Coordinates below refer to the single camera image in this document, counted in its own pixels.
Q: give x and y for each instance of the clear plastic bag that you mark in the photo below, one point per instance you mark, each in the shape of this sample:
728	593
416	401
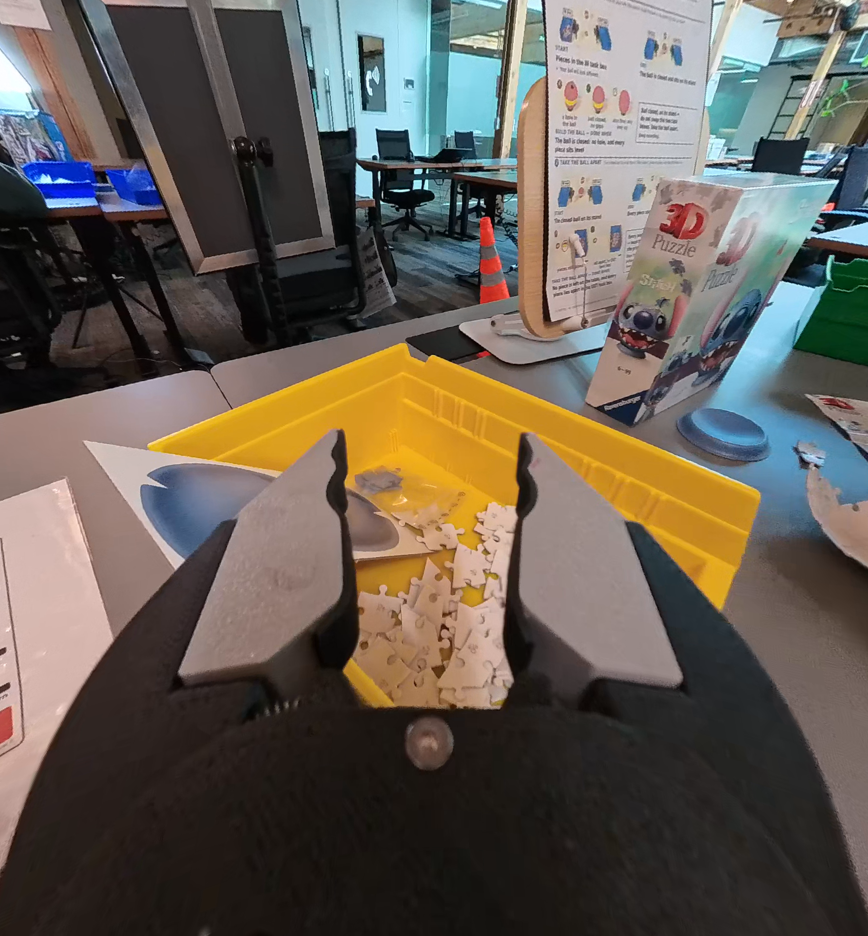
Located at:
404	490

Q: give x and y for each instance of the yellow plastic bin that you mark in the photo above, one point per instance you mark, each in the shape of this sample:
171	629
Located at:
448	409

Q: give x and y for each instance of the green plastic crate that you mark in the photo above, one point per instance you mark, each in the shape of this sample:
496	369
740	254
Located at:
850	322

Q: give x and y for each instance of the pile of white puzzle pieces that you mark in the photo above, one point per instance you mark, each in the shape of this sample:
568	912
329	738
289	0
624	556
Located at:
434	629

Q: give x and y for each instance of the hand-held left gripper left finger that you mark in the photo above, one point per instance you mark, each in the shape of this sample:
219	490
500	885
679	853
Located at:
273	585

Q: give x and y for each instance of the background wooden table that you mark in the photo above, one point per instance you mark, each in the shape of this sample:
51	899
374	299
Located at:
470	175

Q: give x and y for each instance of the grey rolling partition panel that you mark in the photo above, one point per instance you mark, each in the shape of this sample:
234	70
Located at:
258	110

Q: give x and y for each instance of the white printed instruction sheet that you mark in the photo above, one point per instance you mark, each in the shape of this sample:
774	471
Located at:
865	424

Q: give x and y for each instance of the white instruction card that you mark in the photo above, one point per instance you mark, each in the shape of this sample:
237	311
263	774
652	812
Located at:
624	110

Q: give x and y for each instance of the white laminated task sheet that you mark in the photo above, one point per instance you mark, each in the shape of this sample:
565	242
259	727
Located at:
39	585

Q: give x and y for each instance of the blue white printed card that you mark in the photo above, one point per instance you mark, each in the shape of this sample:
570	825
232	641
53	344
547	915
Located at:
185	497

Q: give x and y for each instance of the printed cardboard puzzle box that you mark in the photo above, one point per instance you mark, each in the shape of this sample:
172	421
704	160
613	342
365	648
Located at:
697	292

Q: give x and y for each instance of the blue storage bin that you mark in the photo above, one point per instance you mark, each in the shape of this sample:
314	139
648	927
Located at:
135	186
61	179

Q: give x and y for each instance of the wooden beam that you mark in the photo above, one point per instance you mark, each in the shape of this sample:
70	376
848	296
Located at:
508	73

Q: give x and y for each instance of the orange traffic cone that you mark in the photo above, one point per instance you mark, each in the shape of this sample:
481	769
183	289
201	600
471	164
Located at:
492	270

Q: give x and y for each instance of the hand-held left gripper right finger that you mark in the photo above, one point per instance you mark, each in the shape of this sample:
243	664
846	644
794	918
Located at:
594	592

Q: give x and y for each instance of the blue round plastic stand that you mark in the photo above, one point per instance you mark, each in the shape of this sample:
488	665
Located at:
722	431

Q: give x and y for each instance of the single white puzzle piece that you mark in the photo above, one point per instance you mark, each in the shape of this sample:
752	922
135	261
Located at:
812	453

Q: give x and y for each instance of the white assembled puzzle ball section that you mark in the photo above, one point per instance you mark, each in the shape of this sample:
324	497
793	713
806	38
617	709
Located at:
850	526

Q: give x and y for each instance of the black office chair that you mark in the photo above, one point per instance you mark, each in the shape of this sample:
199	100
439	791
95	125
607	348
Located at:
2	256
404	175

